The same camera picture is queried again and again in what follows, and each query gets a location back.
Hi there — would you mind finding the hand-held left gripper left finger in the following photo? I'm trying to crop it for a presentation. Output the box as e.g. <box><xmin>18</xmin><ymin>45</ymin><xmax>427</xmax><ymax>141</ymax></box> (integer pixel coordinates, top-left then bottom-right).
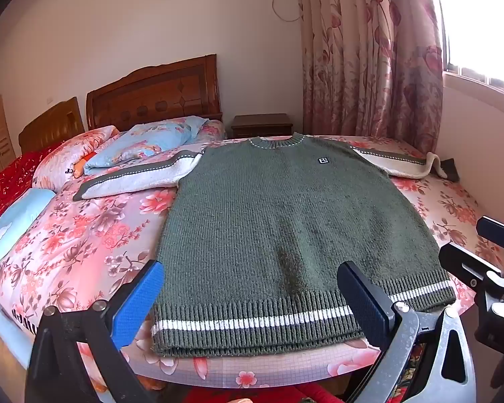
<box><xmin>26</xmin><ymin>259</ymin><xmax>165</xmax><ymax>403</ymax></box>

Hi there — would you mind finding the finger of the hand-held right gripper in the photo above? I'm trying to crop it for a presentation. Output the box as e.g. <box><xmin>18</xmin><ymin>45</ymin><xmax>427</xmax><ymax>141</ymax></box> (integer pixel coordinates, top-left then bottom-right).
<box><xmin>476</xmin><ymin>217</ymin><xmax>504</xmax><ymax>253</ymax></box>
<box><xmin>439</xmin><ymin>242</ymin><xmax>504</xmax><ymax>289</ymax></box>

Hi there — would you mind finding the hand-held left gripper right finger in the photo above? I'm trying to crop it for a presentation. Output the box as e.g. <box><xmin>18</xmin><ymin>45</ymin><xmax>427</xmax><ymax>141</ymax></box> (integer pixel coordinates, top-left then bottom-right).
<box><xmin>337</xmin><ymin>260</ymin><xmax>478</xmax><ymax>403</ymax></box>

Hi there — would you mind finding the green knit sweater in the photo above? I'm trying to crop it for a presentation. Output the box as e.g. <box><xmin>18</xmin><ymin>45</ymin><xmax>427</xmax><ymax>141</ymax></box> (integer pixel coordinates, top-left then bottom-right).
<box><xmin>73</xmin><ymin>133</ymin><xmax>460</xmax><ymax>358</ymax></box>

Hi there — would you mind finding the floral bed sheet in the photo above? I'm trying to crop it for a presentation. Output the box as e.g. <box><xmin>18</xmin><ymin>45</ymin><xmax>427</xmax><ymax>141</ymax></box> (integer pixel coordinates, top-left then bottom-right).
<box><xmin>0</xmin><ymin>132</ymin><xmax>504</xmax><ymax>389</ymax></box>

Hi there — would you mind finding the red patterned cloth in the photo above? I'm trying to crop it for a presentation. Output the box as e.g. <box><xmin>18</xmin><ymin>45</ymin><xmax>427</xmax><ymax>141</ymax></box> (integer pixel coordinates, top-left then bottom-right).
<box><xmin>185</xmin><ymin>382</ymin><xmax>345</xmax><ymax>403</ymax></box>

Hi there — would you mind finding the light blue pillow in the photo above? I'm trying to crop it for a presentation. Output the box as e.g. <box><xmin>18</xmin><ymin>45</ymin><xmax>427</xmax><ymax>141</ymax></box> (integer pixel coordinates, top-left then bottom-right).
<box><xmin>0</xmin><ymin>188</ymin><xmax>57</xmax><ymax>261</ymax></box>

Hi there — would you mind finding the pink floral pillow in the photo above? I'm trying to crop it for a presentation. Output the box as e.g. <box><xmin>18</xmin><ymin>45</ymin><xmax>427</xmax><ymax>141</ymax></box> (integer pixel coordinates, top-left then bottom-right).
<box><xmin>33</xmin><ymin>126</ymin><xmax>120</xmax><ymax>191</ymax></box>

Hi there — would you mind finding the blue floral pillow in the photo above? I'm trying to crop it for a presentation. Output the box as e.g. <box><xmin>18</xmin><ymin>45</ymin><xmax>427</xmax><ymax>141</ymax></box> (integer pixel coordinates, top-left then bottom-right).
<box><xmin>83</xmin><ymin>115</ymin><xmax>211</xmax><ymax>176</ymax></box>

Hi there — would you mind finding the red blanket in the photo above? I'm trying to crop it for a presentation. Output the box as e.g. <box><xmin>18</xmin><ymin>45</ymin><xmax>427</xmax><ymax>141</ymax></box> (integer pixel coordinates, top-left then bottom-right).
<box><xmin>0</xmin><ymin>147</ymin><xmax>59</xmax><ymax>236</ymax></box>

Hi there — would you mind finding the small wooden headboard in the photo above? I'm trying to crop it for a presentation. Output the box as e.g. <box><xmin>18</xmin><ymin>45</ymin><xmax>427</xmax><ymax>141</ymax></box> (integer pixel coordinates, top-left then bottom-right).
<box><xmin>18</xmin><ymin>96</ymin><xmax>86</xmax><ymax>156</ymax></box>

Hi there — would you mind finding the window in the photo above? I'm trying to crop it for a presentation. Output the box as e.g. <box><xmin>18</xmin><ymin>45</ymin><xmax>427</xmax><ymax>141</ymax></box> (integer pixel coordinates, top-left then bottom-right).
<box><xmin>420</xmin><ymin>0</ymin><xmax>504</xmax><ymax>101</ymax></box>

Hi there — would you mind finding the large carved wooden headboard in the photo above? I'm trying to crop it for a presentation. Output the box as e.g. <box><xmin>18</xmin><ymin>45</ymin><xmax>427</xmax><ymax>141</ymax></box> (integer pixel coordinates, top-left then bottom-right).
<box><xmin>86</xmin><ymin>54</ymin><xmax>224</xmax><ymax>132</ymax></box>

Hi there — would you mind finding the dark wooden nightstand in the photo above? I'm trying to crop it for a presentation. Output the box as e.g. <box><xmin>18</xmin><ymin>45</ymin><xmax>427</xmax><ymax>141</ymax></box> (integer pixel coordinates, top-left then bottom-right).
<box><xmin>230</xmin><ymin>113</ymin><xmax>294</xmax><ymax>139</ymax></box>

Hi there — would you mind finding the pink floral curtain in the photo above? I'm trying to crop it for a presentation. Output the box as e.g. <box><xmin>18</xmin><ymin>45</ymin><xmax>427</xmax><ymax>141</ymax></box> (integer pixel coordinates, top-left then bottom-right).
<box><xmin>296</xmin><ymin>0</ymin><xmax>446</xmax><ymax>154</ymax></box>

